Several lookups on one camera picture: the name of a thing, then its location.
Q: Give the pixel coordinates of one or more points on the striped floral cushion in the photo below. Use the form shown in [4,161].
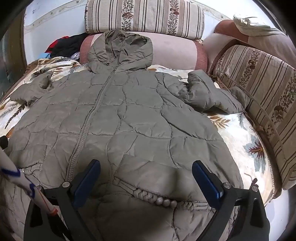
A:
[143,16]
[266,92]

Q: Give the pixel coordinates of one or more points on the light blue cloth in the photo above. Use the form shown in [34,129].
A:
[45,55]

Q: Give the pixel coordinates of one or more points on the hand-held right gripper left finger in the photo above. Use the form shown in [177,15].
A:
[86,183]

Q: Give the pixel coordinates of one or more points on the black garment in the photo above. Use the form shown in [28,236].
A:
[71,45]

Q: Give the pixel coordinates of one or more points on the pink brown sofa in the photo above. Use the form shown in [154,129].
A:
[173,51]

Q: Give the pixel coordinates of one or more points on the white crumpled cloth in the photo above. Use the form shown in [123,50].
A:
[249,25]

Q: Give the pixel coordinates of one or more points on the red garment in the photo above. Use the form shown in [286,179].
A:
[56,42]

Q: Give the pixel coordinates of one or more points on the olive hooded puffer jacket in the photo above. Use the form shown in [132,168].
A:
[129,111]

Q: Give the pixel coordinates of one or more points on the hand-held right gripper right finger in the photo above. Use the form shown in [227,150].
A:
[207,183]

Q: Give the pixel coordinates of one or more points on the leaf print blanket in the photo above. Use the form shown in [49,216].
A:
[242,129]

